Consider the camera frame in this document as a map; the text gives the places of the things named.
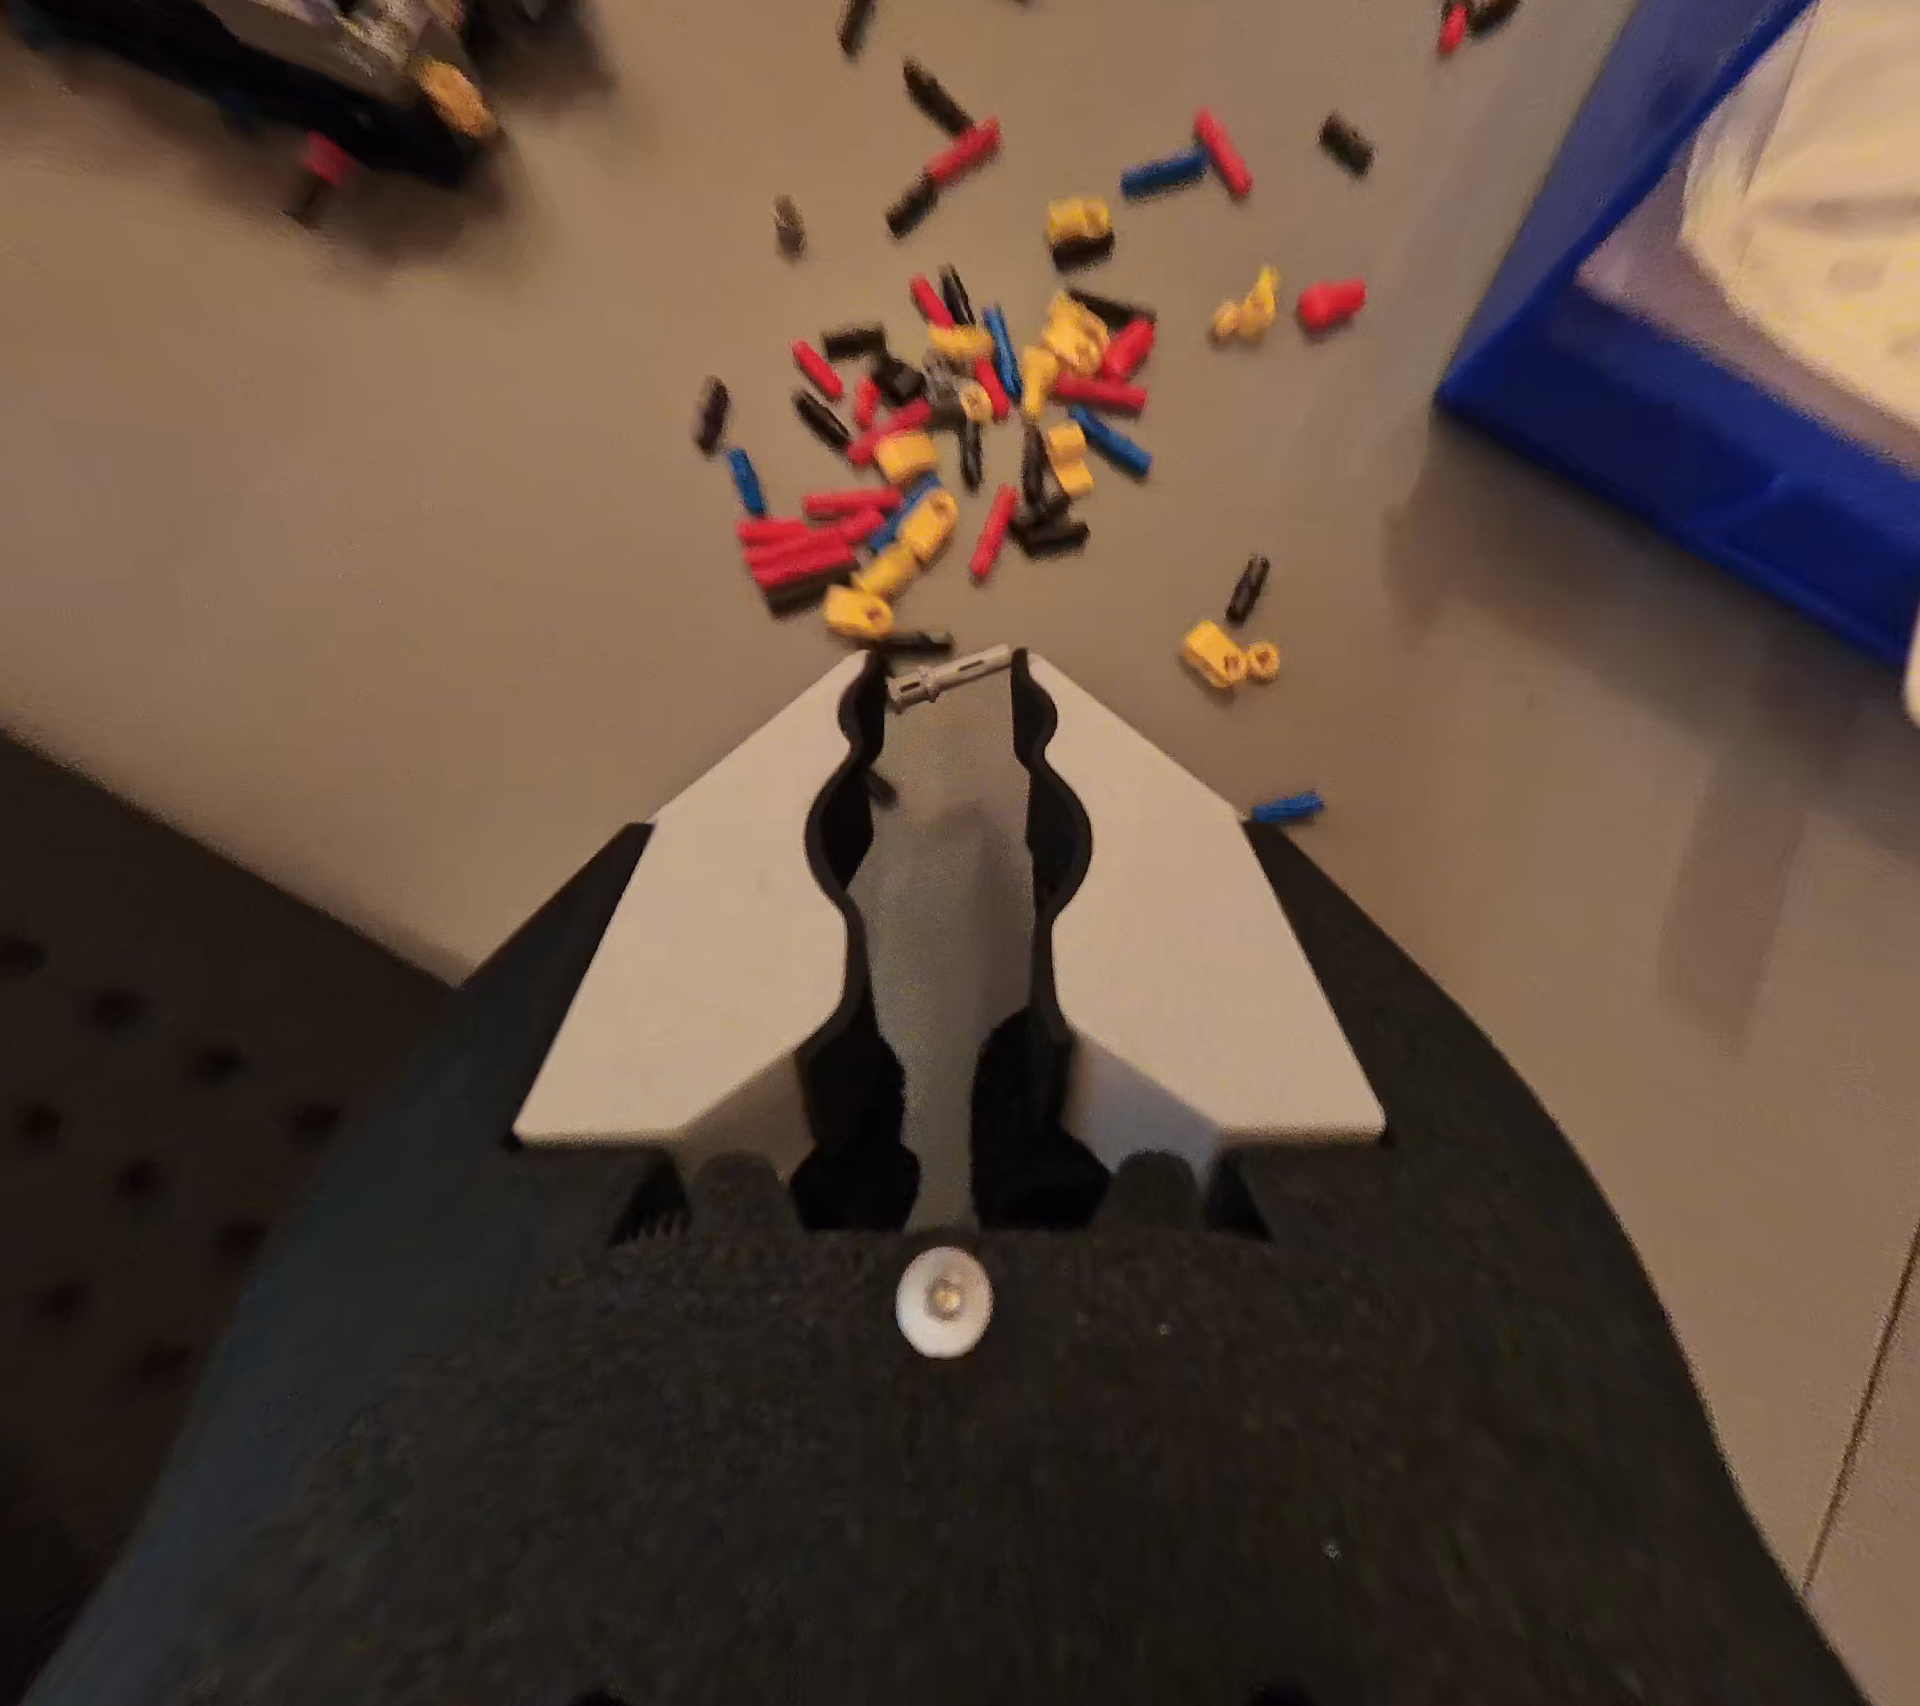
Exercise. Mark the small grey bush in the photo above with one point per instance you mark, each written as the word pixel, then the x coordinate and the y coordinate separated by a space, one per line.
pixel 788 224

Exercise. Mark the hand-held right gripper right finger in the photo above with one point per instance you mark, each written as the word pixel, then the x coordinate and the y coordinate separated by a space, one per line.
pixel 1200 986

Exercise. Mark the red tipped black pin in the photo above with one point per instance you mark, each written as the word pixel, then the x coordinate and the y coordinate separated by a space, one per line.
pixel 953 161

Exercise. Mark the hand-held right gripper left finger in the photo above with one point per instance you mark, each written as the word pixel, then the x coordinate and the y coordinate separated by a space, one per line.
pixel 704 986

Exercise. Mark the crumpled white paper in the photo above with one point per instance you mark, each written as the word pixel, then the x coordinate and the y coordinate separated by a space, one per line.
pixel 1830 161

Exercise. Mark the scattered small toy pins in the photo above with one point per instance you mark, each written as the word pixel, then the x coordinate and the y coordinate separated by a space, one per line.
pixel 960 416

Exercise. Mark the light grey long pin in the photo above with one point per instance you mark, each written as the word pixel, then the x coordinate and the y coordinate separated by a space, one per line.
pixel 944 676

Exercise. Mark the blue plastic bin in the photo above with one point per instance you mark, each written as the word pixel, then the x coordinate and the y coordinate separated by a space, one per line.
pixel 1575 356

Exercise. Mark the grey desk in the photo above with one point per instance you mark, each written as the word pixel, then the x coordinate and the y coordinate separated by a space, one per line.
pixel 374 461

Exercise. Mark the black connector pin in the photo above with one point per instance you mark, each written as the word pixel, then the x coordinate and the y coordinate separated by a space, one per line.
pixel 938 99
pixel 858 4

